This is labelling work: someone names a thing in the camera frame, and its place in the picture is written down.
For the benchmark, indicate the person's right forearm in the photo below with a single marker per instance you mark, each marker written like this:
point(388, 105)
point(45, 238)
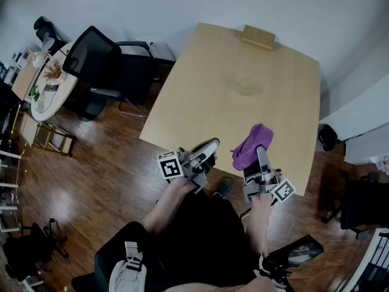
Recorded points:
point(258, 224)

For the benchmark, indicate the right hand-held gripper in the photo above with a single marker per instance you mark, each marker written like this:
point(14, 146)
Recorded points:
point(284, 191)

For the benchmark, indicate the rectangular wooden table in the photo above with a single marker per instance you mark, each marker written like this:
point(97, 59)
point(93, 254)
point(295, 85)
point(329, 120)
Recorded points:
point(25, 81)

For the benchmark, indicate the black bag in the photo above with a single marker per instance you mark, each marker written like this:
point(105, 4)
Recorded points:
point(328, 137)

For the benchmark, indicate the purple cloth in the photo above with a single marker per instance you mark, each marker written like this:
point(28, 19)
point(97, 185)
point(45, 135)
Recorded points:
point(252, 144)

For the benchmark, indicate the black chair base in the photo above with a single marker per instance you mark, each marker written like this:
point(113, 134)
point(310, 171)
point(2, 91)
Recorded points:
point(27, 251)

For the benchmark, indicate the light wooden cabinet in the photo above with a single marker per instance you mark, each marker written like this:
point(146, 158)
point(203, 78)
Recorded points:
point(28, 129)

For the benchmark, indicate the white shelf rack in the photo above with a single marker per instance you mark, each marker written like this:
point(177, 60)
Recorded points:
point(9, 154)

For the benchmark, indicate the green potted plant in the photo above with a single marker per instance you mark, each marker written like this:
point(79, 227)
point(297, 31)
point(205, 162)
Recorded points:
point(34, 94)

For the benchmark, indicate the black fabric office chair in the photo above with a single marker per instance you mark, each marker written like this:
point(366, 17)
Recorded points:
point(364, 202)

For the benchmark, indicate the person's left forearm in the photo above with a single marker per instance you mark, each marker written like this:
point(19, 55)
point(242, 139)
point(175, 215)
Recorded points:
point(170, 205)

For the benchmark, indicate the person's black clothing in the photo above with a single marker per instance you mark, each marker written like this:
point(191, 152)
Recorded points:
point(197, 239)

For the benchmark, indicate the small framed card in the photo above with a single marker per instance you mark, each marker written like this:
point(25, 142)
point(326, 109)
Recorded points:
point(51, 87)

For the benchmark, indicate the black display shelf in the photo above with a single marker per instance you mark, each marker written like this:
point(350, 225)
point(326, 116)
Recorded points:
point(6, 108)

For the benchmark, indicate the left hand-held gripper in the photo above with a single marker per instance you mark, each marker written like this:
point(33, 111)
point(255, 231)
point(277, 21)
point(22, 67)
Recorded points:
point(170, 167)

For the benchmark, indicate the wooden block stand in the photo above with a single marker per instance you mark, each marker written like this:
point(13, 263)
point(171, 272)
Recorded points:
point(258, 36)

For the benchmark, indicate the glossy black chair armrest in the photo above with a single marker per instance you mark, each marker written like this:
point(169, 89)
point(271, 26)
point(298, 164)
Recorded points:
point(304, 249)

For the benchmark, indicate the black headrest office chair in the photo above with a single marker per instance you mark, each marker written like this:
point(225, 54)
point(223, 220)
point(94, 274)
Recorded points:
point(45, 26)

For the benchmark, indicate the black mesh office chair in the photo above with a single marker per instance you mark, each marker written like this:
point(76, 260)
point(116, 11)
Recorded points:
point(91, 53)

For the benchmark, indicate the white metal railing rack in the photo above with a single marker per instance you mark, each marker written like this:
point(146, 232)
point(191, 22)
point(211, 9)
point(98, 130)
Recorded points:
point(381, 239)

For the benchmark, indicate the dark green clog shoe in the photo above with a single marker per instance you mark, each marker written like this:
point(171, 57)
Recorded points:
point(226, 186)

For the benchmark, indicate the round white table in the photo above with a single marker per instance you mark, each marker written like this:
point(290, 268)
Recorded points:
point(60, 90)

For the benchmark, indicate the dried flower bouquet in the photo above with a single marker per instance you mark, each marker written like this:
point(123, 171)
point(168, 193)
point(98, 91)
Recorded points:
point(54, 70)

